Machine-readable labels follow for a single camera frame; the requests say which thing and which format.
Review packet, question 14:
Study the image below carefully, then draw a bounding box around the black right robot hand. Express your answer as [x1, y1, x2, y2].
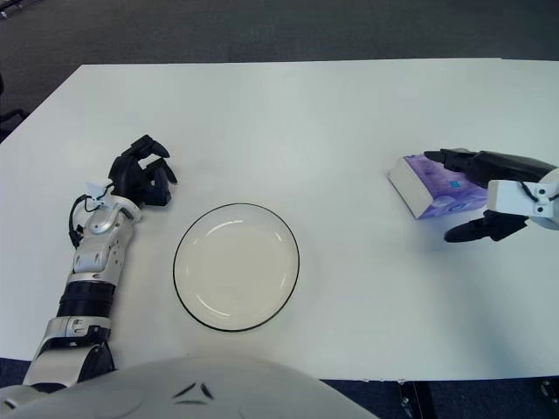
[422, 148, 559, 244]

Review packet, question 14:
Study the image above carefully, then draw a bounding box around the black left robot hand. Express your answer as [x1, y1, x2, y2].
[107, 134, 179, 207]

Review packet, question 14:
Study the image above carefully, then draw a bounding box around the purple tissue paper pack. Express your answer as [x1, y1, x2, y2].
[386, 153, 489, 220]

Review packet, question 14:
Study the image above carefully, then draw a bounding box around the white plate with black rim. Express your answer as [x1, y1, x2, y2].
[172, 203, 301, 335]

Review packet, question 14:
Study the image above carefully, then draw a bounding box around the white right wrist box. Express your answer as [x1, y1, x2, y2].
[487, 179, 549, 217]

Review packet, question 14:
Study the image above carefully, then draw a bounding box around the black office chair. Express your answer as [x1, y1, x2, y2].
[0, 72, 27, 132]

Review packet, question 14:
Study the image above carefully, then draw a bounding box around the grey robot torso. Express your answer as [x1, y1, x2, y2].
[0, 354, 381, 419]

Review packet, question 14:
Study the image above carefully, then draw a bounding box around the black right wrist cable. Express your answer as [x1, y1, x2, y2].
[517, 181, 547, 203]

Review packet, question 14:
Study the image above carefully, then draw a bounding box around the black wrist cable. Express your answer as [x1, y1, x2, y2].
[68, 182, 115, 250]
[517, 181, 547, 203]

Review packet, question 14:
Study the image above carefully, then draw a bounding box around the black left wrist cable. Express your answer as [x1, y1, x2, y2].
[68, 182, 115, 250]

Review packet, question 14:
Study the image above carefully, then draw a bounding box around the black table frame leg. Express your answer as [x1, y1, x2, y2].
[397, 380, 433, 419]

